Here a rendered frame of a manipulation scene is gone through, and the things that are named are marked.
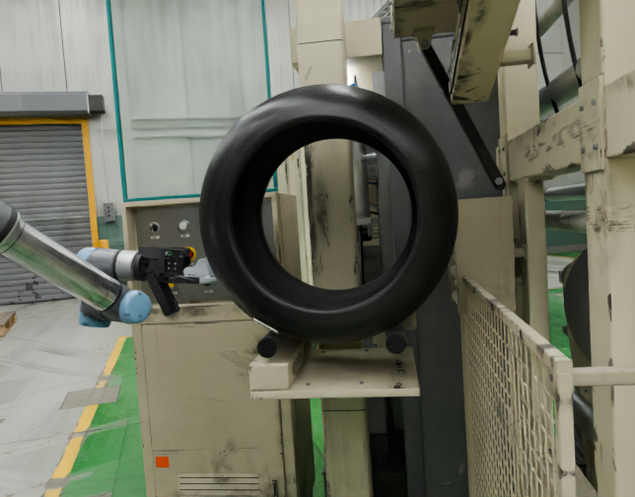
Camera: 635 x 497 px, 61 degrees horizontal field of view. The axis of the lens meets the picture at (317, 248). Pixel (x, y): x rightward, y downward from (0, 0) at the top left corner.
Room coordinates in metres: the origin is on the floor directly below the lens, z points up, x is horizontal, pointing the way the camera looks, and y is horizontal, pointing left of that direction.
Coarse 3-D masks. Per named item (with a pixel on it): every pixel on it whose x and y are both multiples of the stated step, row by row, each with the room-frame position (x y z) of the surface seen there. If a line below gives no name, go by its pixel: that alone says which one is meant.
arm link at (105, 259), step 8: (88, 248) 1.33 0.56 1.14; (96, 248) 1.33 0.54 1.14; (104, 248) 1.34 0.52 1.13; (80, 256) 1.32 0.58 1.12; (88, 256) 1.31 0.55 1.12; (96, 256) 1.31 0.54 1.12; (104, 256) 1.31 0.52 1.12; (112, 256) 1.31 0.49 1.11; (96, 264) 1.31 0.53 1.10; (104, 264) 1.30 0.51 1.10; (112, 264) 1.30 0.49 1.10; (104, 272) 1.31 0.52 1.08; (112, 272) 1.30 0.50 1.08
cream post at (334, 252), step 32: (320, 0) 1.52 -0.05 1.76; (320, 32) 1.52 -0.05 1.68; (320, 64) 1.52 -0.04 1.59; (320, 160) 1.52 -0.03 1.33; (352, 160) 1.61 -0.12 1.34; (320, 192) 1.53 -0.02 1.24; (352, 192) 1.52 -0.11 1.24; (320, 224) 1.53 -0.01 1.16; (352, 224) 1.52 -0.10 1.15; (320, 256) 1.53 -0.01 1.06; (352, 256) 1.51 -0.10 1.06; (352, 416) 1.52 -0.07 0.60; (352, 448) 1.52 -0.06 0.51; (352, 480) 1.52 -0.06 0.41
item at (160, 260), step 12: (144, 252) 1.31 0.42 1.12; (156, 252) 1.31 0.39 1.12; (168, 252) 1.30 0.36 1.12; (180, 252) 1.31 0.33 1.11; (144, 264) 1.31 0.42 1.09; (156, 264) 1.31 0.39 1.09; (168, 264) 1.30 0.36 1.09; (180, 264) 1.29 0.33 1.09; (144, 276) 1.33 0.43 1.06; (168, 276) 1.28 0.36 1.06
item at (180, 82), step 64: (128, 0) 1.90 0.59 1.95; (192, 0) 1.87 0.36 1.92; (256, 0) 1.84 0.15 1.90; (128, 64) 1.90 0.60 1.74; (192, 64) 1.87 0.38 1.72; (256, 64) 1.84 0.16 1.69; (128, 128) 1.90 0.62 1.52; (192, 128) 1.87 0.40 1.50; (128, 192) 1.91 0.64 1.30; (192, 192) 1.88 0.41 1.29
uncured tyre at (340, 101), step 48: (288, 96) 1.18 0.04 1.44; (336, 96) 1.15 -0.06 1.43; (384, 96) 1.19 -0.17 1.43; (240, 144) 1.17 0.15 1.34; (288, 144) 1.43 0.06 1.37; (384, 144) 1.40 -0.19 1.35; (432, 144) 1.15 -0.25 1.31; (240, 192) 1.43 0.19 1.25; (432, 192) 1.12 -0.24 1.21; (240, 240) 1.43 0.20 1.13; (432, 240) 1.12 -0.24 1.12; (240, 288) 1.17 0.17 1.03; (288, 288) 1.44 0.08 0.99; (384, 288) 1.13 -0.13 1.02; (432, 288) 1.16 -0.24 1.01; (288, 336) 1.20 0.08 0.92; (336, 336) 1.16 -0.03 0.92
